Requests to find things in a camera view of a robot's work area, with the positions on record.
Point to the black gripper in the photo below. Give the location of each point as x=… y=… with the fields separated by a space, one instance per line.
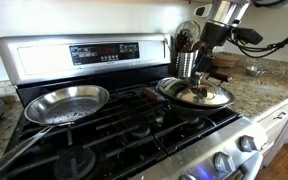
x=215 y=33

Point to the pot with glass lid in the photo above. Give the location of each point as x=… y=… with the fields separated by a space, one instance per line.
x=200 y=95

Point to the silver frying pan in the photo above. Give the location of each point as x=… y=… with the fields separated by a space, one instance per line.
x=67 y=103

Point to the perforated steel utensil holder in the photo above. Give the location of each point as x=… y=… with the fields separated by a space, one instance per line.
x=185 y=65

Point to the wooden spoon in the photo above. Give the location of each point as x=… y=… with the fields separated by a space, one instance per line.
x=197 y=46

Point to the wooden coaster stack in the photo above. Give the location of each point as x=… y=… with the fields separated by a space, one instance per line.
x=225 y=60

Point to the black slotted spatula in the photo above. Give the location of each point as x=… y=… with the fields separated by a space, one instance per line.
x=183 y=40

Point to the stainless steel pot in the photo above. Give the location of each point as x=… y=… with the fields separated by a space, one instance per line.
x=184 y=108

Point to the small metal bowl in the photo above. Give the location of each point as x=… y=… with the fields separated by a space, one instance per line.
x=255 y=71

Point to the black cast iron grate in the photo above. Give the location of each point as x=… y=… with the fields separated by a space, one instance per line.
x=34 y=160
x=124 y=140
x=197 y=128

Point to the silver stove knob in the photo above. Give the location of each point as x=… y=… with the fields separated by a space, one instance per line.
x=223 y=162
x=187 y=177
x=247 y=143

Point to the white kitchen cabinet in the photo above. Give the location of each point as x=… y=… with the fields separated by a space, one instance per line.
x=277 y=126

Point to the stainless steel gas stove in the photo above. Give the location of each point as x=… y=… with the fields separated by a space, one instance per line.
x=94 y=56

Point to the black round burner cap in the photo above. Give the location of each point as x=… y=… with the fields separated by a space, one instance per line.
x=74 y=163

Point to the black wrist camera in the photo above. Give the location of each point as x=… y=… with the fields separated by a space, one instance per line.
x=247 y=35

